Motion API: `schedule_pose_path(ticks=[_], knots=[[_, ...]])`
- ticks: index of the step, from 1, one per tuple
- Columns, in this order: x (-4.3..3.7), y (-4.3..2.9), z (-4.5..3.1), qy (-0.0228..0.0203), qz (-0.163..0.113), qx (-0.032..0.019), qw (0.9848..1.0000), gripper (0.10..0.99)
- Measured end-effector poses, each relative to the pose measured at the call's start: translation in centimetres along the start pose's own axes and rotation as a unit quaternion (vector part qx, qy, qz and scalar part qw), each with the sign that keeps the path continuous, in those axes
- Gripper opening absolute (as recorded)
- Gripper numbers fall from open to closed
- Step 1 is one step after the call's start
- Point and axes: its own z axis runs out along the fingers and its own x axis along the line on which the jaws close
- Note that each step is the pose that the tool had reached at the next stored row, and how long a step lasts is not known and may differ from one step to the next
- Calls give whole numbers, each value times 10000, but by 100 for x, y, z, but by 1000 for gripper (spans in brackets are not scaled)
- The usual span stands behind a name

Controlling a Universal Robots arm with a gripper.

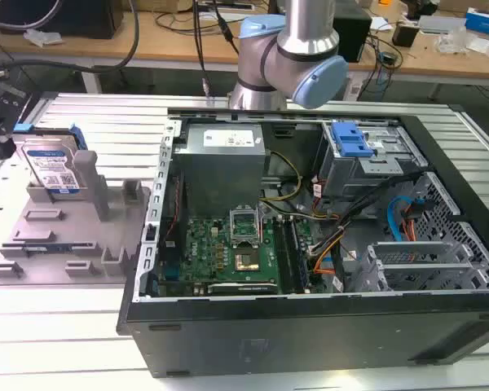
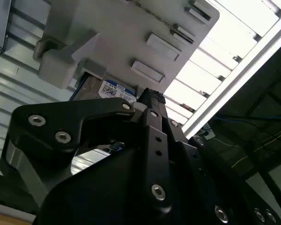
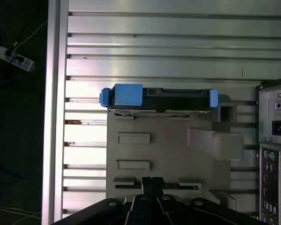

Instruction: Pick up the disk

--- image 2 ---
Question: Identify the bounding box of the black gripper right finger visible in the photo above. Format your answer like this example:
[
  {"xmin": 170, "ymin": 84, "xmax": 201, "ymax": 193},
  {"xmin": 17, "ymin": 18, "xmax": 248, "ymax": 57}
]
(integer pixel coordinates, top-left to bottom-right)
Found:
[{"xmin": 154, "ymin": 90, "xmax": 281, "ymax": 225}]

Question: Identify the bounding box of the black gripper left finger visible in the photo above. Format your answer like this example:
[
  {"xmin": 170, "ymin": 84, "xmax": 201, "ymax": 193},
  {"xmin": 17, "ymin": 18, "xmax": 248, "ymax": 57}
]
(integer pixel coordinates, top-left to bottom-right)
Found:
[{"xmin": 1, "ymin": 88, "xmax": 173, "ymax": 213}]

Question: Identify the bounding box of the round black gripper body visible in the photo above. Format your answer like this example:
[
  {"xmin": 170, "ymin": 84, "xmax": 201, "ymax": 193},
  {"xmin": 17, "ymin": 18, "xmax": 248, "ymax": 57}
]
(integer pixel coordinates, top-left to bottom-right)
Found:
[{"xmin": 35, "ymin": 149, "xmax": 213, "ymax": 225}]

